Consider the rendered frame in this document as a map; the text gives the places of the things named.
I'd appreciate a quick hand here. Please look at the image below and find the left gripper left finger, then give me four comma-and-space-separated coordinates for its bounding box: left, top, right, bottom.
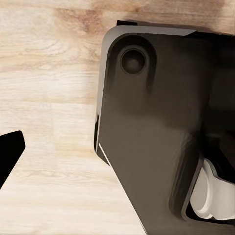
0, 130, 25, 189

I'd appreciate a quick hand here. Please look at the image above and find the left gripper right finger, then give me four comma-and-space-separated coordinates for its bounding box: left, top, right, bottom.
219, 130, 235, 170

